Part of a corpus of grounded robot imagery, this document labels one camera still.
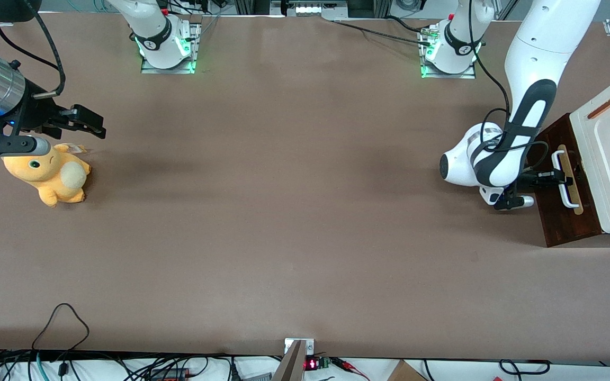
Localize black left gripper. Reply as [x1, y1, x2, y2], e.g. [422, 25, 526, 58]
[514, 168, 575, 194]

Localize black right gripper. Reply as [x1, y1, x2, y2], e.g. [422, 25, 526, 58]
[3, 79, 107, 139]

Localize orange plush toy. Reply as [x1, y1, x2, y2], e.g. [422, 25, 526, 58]
[2, 143, 92, 208]

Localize brown cardboard piece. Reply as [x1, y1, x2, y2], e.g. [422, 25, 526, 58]
[387, 360, 428, 381]

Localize white light strip device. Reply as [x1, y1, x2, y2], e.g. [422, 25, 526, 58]
[284, 0, 349, 17]

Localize orange black device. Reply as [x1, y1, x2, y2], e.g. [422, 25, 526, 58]
[149, 367, 192, 381]

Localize red clip leads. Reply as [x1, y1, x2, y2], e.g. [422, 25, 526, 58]
[331, 358, 370, 381]

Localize grey mounting bar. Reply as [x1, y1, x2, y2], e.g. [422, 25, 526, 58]
[271, 340, 307, 381]

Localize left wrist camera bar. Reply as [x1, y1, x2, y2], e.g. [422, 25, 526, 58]
[493, 195, 535, 211]

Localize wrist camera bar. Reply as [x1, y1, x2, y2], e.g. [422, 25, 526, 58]
[0, 135, 51, 157]
[493, 195, 535, 211]

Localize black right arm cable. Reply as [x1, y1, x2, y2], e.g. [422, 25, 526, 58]
[0, 0, 67, 100]

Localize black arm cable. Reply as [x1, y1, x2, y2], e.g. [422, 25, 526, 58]
[467, 0, 549, 157]
[0, 0, 67, 100]

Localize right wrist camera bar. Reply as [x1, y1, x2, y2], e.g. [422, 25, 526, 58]
[0, 135, 51, 157]

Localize thin copper bar handle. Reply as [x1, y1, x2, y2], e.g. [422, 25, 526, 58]
[587, 93, 610, 119]

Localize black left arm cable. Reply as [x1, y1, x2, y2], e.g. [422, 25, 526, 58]
[467, 0, 549, 157]

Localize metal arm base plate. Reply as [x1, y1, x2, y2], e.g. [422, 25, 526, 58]
[420, 25, 478, 80]
[141, 21, 202, 75]

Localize looped thin black cable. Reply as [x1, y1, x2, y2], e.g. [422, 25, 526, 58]
[31, 303, 90, 352]

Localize flat black cable loop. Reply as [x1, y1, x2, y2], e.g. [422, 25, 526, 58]
[498, 359, 552, 376]

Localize long thin black cable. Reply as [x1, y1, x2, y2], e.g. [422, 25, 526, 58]
[331, 19, 433, 47]

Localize small metal bracket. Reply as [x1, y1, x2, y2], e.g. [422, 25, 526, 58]
[284, 338, 316, 356]

